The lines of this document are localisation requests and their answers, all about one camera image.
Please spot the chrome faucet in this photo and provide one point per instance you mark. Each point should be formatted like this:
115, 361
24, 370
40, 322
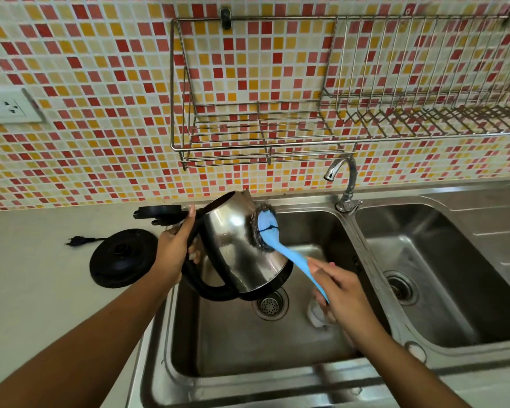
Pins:
344, 182

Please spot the white wall socket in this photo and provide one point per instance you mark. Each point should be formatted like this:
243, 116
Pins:
8, 106

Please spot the person's right thumb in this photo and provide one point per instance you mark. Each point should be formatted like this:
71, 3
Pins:
319, 288

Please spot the person's right forearm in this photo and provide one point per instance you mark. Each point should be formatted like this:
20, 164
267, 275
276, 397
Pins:
401, 369

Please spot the stainless steel double sink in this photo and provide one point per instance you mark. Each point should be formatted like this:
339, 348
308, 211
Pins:
408, 293

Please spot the black power plug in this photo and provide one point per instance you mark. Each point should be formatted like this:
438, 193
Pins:
78, 240

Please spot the person's left forearm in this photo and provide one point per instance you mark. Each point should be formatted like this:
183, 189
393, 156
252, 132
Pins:
74, 339

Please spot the person's left thumb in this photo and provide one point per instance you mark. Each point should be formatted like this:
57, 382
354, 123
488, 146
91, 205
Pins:
188, 227

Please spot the person's left hand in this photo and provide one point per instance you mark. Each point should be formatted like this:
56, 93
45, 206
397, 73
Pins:
170, 254

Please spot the stainless steel electric kettle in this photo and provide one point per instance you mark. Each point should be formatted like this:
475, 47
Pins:
233, 246

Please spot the black kettle base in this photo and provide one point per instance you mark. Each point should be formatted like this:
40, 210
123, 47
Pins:
123, 258

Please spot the round sink drain strainer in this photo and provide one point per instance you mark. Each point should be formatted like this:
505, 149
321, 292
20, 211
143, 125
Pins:
401, 287
271, 304

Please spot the person's right hand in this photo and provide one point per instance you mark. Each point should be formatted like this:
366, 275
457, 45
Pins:
344, 293

